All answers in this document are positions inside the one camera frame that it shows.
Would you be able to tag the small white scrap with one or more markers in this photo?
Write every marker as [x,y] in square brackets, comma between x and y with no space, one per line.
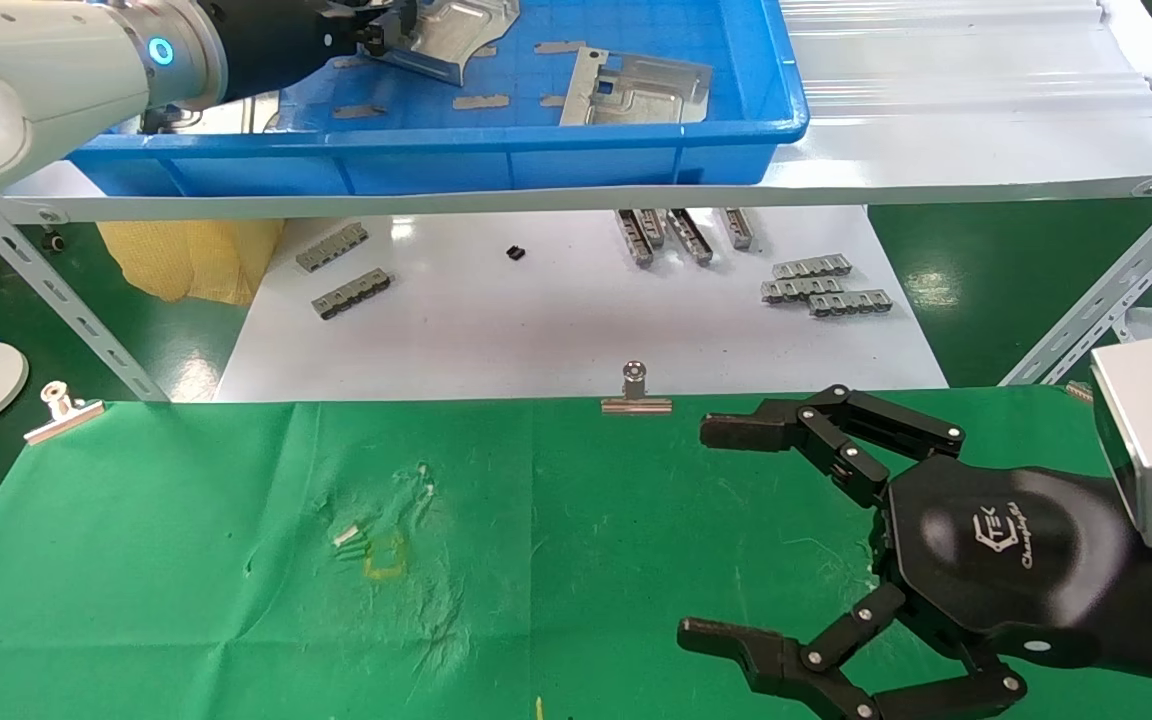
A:
[346,536]

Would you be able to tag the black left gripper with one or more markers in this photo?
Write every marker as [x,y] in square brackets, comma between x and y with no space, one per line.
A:
[276,40]

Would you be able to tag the perforated steel shelf leg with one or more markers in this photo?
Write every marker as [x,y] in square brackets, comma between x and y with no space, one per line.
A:
[56,290]
[1116,290]

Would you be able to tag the silver binder clip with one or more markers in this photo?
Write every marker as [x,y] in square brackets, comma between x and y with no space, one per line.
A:
[636,404]
[64,418]

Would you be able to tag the black caster wheel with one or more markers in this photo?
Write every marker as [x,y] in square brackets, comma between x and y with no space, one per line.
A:
[55,242]

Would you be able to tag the translucent corrugated plastic sheet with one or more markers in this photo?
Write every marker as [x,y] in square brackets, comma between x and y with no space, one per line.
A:
[936,60]

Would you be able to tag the blue plastic tray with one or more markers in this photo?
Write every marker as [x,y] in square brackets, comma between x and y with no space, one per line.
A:
[436,165]

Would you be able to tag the grey tape strip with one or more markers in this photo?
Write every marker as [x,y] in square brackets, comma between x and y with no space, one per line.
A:
[558,46]
[481,101]
[359,110]

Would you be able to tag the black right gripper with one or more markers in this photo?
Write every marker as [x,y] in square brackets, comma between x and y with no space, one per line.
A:
[1006,550]

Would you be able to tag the white shelf board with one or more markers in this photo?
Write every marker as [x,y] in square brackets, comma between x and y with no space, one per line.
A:
[936,150]

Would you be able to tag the grey notched metal strip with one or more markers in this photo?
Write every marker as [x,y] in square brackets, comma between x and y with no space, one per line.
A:
[351,295]
[800,290]
[332,248]
[634,240]
[652,226]
[812,267]
[850,303]
[738,229]
[690,237]

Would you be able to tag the green table cloth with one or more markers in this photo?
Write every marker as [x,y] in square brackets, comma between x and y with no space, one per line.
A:
[586,550]

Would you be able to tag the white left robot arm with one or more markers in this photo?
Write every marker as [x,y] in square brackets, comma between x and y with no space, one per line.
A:
[56,50]

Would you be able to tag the yellow mesh bag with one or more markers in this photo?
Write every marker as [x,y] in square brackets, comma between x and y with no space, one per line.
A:
[191,260]

